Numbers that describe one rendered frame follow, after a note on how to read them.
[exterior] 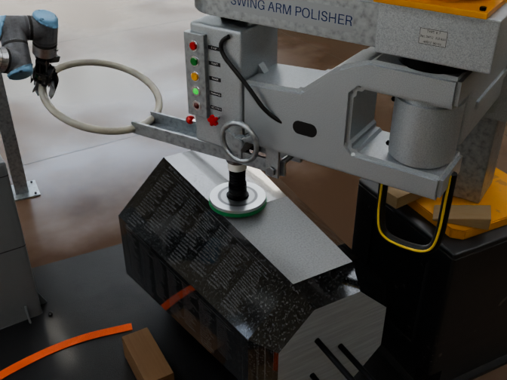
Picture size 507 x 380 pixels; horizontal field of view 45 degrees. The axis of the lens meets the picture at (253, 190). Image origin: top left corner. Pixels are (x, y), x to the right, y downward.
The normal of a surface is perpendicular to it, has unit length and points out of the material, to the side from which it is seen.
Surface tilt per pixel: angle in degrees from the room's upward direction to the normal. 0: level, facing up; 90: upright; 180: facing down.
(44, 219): 0
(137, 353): 0
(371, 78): 90
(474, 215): 11
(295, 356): 90
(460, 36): 90
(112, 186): 0
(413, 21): 90
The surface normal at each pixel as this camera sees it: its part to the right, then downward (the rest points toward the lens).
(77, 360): 0.00, -0.85
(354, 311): 0.48, 0.47
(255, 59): 0.83, 0.29
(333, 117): -0.55, 0.44
